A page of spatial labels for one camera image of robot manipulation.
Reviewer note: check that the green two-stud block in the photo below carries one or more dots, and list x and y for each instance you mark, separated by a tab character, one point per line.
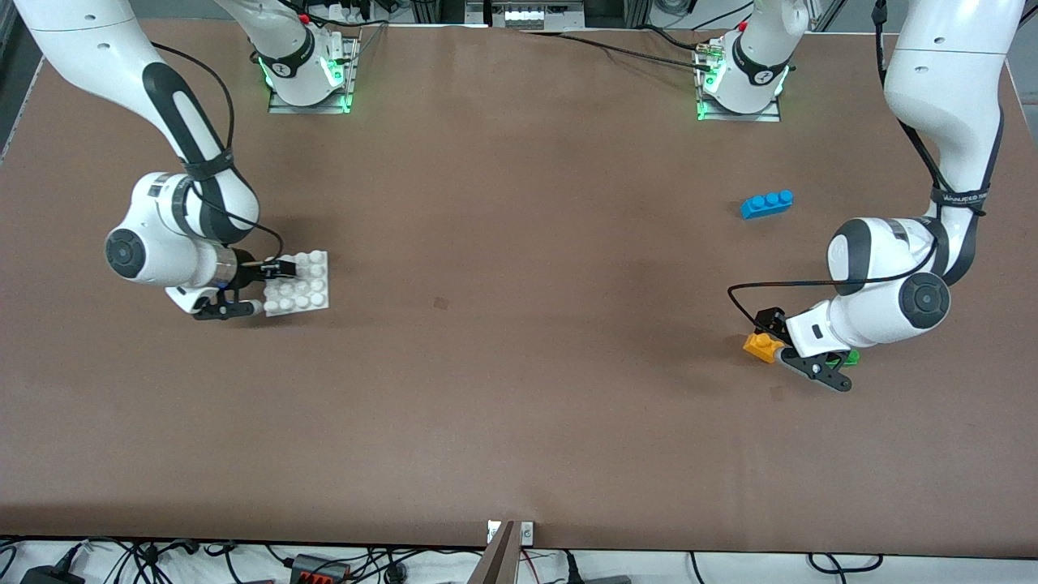
851	358

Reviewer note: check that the yellow two-stud block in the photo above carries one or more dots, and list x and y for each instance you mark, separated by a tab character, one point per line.
761	349

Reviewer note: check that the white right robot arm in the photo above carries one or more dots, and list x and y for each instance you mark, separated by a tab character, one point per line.
81	49

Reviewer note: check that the black plug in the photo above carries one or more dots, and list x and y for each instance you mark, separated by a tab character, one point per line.
600	579

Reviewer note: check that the blue three-stud block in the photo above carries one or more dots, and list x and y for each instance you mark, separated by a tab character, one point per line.
766	204

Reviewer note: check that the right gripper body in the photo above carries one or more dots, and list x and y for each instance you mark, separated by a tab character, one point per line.
246	274

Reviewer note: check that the white studded base plate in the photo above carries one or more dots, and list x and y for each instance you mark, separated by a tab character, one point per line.
304	285

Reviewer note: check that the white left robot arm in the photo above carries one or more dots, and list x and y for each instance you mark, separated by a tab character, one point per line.
949	81

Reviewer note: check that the white table edge bracket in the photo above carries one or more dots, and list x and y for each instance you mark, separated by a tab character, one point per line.
527	532

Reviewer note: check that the brown angled post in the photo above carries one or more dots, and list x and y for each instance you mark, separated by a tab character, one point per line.
496	560

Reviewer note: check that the black power adapter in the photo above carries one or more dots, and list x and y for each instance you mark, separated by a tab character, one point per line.
53	576

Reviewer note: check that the black box with orange buttons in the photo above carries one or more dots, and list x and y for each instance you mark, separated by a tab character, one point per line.
320	569

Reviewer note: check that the white power strip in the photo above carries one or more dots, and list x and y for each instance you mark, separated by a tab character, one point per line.
531	15

